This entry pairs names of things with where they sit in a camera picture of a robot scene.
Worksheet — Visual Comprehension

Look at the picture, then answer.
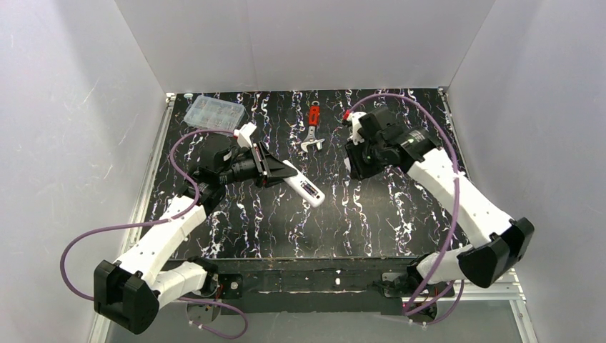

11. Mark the clear plastic screw box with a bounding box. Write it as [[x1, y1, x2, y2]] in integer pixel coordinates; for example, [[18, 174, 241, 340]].
[[184, 96, 245, 131]]

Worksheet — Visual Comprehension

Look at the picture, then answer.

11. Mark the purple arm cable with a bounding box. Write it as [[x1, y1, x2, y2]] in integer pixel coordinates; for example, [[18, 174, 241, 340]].
[[60, 129, 249, 340], [347, 92, 466, 326]]

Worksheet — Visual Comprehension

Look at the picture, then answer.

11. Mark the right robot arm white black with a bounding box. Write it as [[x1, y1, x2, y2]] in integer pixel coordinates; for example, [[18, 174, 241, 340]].
[[346, 107, 535, 288]]

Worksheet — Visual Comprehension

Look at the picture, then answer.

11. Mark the red handled adjustable wrench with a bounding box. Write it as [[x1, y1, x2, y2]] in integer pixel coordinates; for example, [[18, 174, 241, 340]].
[[300, 101, 324, 153]]

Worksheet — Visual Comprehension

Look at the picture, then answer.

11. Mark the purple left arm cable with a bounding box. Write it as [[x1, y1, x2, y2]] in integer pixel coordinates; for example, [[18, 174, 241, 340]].
[[60, 129, 249, 340]]

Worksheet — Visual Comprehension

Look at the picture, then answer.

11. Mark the white air conditioner remote control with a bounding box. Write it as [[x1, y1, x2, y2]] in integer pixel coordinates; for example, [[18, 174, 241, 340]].
[[283, 160, 325, 208]]

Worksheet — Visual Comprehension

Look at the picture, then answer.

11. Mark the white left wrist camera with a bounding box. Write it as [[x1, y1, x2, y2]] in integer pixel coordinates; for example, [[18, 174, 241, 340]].
[[233, 122, 257, 149]]

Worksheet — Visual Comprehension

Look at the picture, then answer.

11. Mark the black front mounting rail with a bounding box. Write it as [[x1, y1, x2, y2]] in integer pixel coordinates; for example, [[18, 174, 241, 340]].
[[172, 256, 475, 316]]

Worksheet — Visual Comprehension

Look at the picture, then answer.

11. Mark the aluminium table frame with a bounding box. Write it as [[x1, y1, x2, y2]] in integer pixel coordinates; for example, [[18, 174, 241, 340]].
[[87, 92, 538, 343]]

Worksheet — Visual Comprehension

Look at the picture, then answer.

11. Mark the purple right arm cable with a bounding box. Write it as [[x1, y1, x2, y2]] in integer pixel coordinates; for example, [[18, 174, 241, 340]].
[[347, 92, 466, 326]]

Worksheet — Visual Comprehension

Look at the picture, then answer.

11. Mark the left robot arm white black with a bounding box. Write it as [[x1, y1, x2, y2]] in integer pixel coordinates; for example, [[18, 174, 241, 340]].
[[93, 129, 324, 334]]

